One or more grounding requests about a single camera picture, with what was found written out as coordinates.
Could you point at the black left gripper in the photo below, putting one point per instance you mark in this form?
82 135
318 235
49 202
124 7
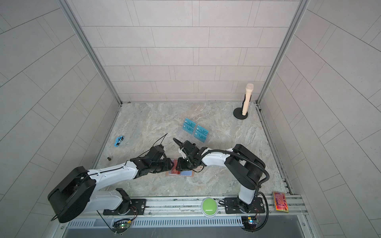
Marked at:
167 165

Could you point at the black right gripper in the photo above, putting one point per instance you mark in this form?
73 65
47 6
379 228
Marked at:
180 165

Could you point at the tan leather card holder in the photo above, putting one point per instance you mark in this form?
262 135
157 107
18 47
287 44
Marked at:
190 173

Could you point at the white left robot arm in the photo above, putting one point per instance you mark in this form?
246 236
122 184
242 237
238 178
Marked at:
82 191

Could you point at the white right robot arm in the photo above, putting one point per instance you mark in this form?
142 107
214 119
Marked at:
246 167

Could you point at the clear acrylic card stand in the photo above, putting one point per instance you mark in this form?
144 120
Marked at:
193 133

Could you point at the red patterned card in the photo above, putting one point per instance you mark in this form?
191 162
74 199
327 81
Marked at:
280 202

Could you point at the green push button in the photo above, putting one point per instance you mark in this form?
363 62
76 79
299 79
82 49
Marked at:
209 207

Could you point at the blue toy car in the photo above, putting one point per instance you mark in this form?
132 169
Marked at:
118 141

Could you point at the beige microphone on black stand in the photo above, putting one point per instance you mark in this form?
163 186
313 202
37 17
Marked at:
242 113

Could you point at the left circuit board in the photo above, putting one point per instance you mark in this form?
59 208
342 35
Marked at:
122 225

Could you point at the circuit board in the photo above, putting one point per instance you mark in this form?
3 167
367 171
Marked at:
249 223
122 225

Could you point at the right circuit board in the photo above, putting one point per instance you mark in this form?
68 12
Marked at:
249 223

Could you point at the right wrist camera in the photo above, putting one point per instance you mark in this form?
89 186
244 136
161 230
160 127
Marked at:
183 155

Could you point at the aluminium rail base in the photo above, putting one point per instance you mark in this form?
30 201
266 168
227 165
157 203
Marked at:
176 212

